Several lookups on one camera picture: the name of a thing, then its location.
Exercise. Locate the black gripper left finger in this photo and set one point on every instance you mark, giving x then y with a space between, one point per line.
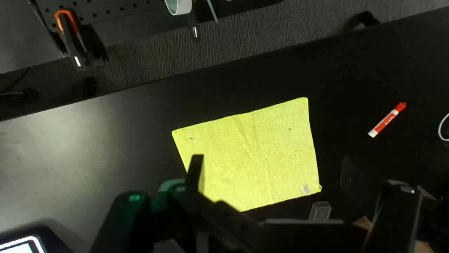
196 174

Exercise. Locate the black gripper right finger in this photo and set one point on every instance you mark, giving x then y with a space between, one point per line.
398 220

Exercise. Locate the yellow towel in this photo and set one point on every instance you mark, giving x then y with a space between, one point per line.
253 155

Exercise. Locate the red white marker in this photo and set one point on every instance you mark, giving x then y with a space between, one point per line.
388 120

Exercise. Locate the thin grey metal tool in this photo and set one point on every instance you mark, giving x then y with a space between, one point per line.
211 11

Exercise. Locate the white tape roll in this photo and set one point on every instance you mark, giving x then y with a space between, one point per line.
178 7

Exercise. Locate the black perforated breadboard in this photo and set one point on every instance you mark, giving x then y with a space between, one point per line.
121 12

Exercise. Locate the tablet touch panel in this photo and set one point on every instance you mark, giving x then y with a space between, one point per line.
19 244

